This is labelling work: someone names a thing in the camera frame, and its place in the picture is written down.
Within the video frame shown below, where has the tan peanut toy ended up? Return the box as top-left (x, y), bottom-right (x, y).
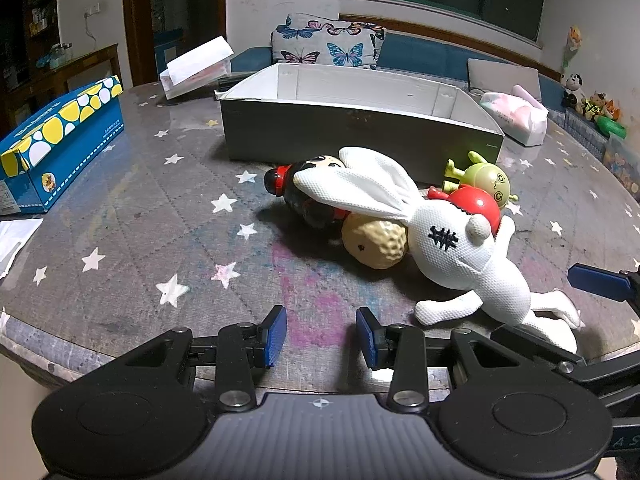
top-left (342, 212), bottom-right (408, 270)

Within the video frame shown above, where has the white plush rabbit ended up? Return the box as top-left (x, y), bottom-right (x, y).
top-left (293, 146), bottom-right (580, 352)

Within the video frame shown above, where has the red round crab toy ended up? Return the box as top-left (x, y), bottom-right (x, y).
top-left (426, 184), bottom-right (501, 236)

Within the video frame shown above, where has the black haired doll figure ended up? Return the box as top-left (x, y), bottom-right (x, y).
top-left (264, 155), bottom-right (348, 238)

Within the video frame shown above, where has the green round alien toy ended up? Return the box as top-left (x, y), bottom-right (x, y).
top-left (442, 151), bottom-right (518, 209)

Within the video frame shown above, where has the clear toy storage bin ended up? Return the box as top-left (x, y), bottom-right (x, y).
top-left (603, 134), bottom-right (640, 200)

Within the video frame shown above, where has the plush toy pile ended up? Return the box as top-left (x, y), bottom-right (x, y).
top-left (576, 92), bottom-right (627, 139)

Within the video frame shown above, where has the pastel soft tissue pack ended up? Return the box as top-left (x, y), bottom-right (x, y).
top-left (480, 84), bottom-right (548, 148)

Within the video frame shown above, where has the panda plush toy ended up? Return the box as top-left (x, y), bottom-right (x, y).
top-left (561, 73), bottom-right (585, 108)

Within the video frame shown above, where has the grey white storage box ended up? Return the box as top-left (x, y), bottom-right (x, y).
top-left (220, 63), bottom-right (504, 184)

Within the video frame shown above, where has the grey cushion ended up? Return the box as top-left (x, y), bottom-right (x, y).
top-left (466, 58), bottom-right (541, 101)

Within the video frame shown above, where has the white paper sheet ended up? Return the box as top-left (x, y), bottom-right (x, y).
top-left (0, 219), bottom-right (42, 278)

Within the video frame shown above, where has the blue yellow tissue box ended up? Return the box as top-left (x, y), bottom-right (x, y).
top-left (0, 76), bottom-right (125, 216)

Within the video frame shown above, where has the clear white tissue holder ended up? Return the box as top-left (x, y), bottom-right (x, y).
top-left (160, 36), bottom-right (233, 101)

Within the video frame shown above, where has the butterfly print pillow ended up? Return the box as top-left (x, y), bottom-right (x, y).
top-left (271, 13), bottom-right (386, 70)

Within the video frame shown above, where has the wooden side table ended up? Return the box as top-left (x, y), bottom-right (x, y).
top-left (1, 44), bottom-right (122, 133)

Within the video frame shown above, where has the dark wooden doorway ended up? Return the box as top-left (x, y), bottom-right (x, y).
top-left (122, 0), bottom-right (227, 86)

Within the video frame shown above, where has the wall flower decoration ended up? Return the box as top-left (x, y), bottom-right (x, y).
top-left (562, 25), bottom-right (582, 70)

